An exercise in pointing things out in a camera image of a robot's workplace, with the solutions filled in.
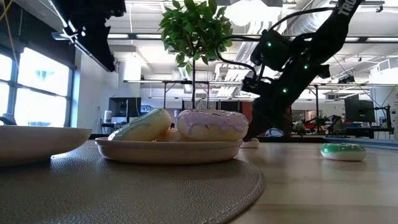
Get black ceiling camera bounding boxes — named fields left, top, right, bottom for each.
left=337, top=74, right=356, bottom=85

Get black computer monitor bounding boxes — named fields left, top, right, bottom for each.
left=108, top=97, right=142, bottom=124
left=344, top=98, right=376, bottom=123

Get white donut green stripes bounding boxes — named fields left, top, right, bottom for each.
left=107, top=108, right=173, bottom=142

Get lilac frosted sprinkled donut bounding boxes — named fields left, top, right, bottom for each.
left=176, top=109, right=249, bottom=142

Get plain tan donut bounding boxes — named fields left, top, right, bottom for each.
left=154, top=128, right=187, bottom=142

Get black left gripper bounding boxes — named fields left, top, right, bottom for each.
left=51, top=0, right=127, bottom=72

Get green potted plant black pot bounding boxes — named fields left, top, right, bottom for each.
left=158, top=0, right=234, bottom=110

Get round grey woven placemat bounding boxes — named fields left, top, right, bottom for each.
left=0, top=145, right=266, bottom=224

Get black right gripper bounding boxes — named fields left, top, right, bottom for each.
left=244, top=79, right=299, bottom=141

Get cream round plate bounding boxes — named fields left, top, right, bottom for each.
left=95, top=136, right=244, bottom=165
left=0, top=124, right=93, bottom=167

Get pink frosted donut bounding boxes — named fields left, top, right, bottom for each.
left=241, top=138, right=261, bottom=149

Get white blue ball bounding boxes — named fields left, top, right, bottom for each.
left=264, top=127, right=285, bottom=138

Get small green plant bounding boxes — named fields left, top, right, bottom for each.
left=292, top=123, right=307, bottom=136

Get green frosted donut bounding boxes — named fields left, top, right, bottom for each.
left=320, top=142, right=368, bottom=162

